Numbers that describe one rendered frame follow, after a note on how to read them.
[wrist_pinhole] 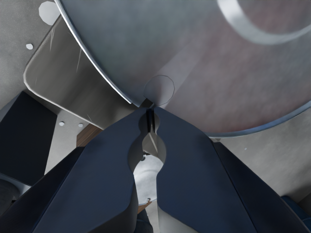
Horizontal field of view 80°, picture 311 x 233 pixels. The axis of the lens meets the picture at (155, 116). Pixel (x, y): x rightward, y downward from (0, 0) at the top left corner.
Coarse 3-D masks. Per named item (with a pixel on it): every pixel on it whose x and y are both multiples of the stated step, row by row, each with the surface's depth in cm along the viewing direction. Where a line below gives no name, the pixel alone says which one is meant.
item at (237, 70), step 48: (96, 0) 9; (144, 0) 10; (192, 0) 11; (240, 0) 11; (288, 0) 12; (96, 48) 10; (144, 48) 11; (192, 48) 12; (240, 48) 13; (288, 48) 14; (192, 96) 14; (240, 96) 15; (288, 96) 17
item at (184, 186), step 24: (168, 120) 10; (168, 144) 8; (192, 144) 8; (168, 168) 7; (192, 168) 7; (216, 168) 7; (168, 192) 6; (192, 192) 6; (216, 192) 6; (168, 216) 6; (192, 216) 5; (216, 216) 5; (240, 216) 5
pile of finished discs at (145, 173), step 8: (144, 152) 70; (144, 160) 71; (152, 160) 72; (160, 160) 74; (136, 168) 72; (144, 168) 73; (152, 168) 75; (160, 168) 76; (136, 176) 73; (144, 176) 74; (152, 176) 76; (136, 184) 75; (144, 184) 77; (152, 184) 79; (144, 192) 80; (152, 192) 82; (144, 200) 83; (152, 200) 85
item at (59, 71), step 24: (48, 48) 10; (72, 48) 10; (24, 72) 10; (48, 72) 10; (72, 72) 11; (96, 72) 11; (48, 96) 11; (72, 96) 11; (96, 96) 12; (120, 96) 12; (96, 120) 13; (144, 144) 15
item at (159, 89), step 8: (152, 80) 12; (160, 80) 12; (168, 80) 13; (144, 88) 12; (152, 88) 12; (160, 88) 13; (168, 88) 13; (144, 96) 13; (152, 96) 13; (160, 96) 13; (168, 96) 13; (160, 104) 13
